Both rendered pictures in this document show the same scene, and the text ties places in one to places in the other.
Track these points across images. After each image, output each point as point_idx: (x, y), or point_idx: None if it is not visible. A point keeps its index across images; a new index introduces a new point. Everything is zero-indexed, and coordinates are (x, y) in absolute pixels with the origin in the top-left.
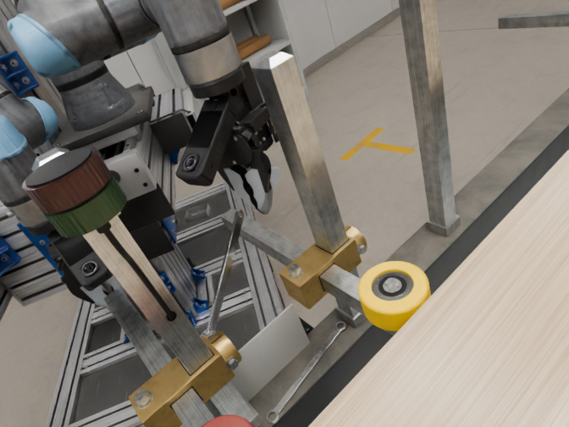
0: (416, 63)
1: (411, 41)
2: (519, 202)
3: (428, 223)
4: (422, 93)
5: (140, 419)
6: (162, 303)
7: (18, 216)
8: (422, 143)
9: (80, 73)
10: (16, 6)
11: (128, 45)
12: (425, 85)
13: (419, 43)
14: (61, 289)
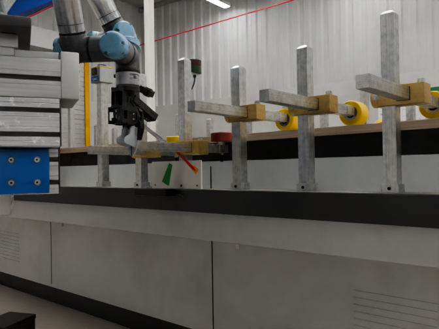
0: (104, 108)
1: (104, 100)
2: (151, 141)
3: (103, 182)
4: (105, 119)
5: (207, 140)
6: None
7: (139, 78)
8: (103, 140)
9: None
10: (119, 18)
11: None
12: (106, 117)
13: (106, 102)
14: (12, 207)
